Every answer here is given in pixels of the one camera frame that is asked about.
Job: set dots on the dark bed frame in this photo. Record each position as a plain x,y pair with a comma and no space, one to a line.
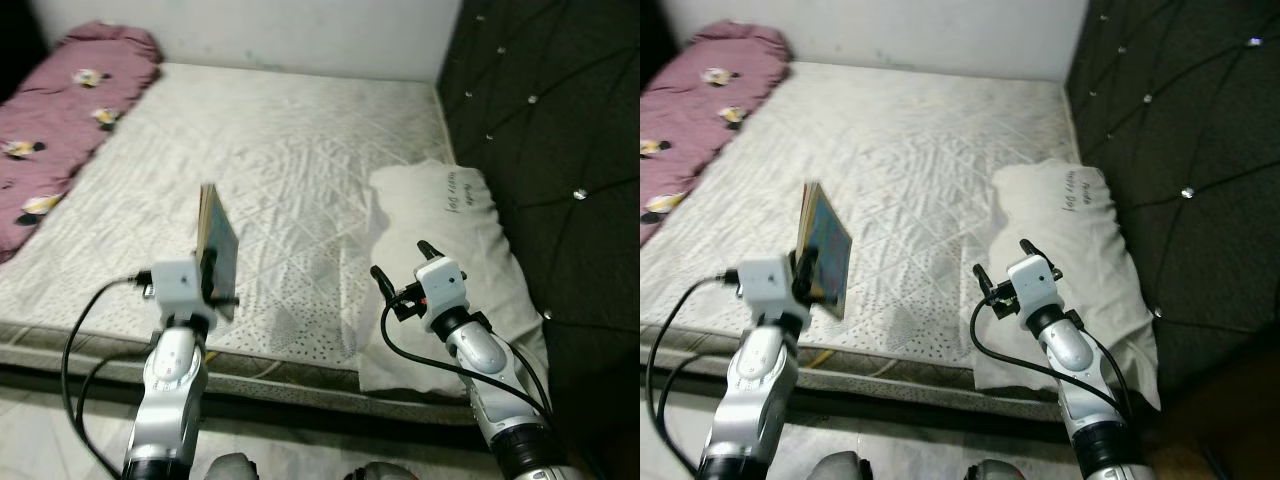
300,408
900,395

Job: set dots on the grey robot left leg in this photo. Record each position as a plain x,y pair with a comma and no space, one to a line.
838,468
230,468

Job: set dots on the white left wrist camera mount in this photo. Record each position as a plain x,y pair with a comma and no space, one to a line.
770,285
178,285

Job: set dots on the grey robot leg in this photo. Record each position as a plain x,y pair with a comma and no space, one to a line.
838,468
992,472
230,468
372,472

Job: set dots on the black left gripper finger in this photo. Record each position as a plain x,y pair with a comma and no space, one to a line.
804,278
212,278

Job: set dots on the dark tufted studded headboard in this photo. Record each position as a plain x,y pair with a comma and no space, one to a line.
560,120
1180,110

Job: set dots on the mauve blanket with flower prints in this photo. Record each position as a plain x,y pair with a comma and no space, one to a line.
60,110
690,110

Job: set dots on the white pillow with lettering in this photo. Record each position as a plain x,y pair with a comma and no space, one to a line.
440,210
1040,215

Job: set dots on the grey robot right leg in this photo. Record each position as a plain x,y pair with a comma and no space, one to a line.
992,472
372,472

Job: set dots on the patterned grey mattress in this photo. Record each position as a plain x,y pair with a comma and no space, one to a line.
300,140
920,130

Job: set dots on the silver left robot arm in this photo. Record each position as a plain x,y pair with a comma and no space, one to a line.
750,400
170,400

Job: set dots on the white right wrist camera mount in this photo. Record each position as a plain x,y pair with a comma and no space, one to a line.
1035,280
445,285

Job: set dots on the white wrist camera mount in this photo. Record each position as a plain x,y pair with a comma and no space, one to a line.
1035,280
178,285
770,285
445,285

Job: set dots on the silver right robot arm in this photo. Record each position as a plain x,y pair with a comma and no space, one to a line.
1075,350
490,360

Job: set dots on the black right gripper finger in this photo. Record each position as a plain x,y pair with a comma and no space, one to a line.
384,283
985,281
431,251
1033,249

